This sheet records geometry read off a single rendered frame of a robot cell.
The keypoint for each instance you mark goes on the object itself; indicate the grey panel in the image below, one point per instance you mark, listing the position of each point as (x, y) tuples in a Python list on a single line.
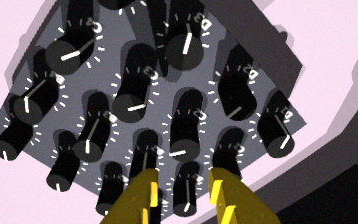
[(97, 53)]

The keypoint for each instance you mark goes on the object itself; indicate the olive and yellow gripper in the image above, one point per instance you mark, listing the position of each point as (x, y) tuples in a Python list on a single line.
[(235, 202)]

